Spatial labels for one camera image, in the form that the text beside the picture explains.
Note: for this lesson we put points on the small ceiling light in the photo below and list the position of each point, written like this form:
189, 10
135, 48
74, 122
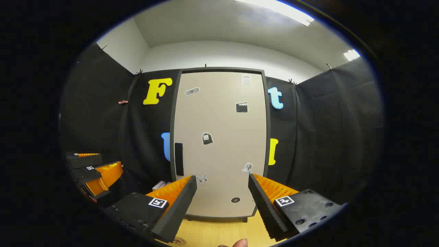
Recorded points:
351, 55

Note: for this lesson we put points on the stack of books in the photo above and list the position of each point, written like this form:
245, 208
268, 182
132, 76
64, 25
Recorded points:
159, 185

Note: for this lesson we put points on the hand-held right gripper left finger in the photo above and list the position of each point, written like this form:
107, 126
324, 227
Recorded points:
178, 209

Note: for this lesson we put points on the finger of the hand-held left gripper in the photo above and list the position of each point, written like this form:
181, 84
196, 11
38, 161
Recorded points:
85, 161
106, 175

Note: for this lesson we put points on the black backdrop cloth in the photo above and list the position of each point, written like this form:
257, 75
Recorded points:
325, 137

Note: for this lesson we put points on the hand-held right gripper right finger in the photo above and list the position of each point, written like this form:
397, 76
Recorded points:
265, 206

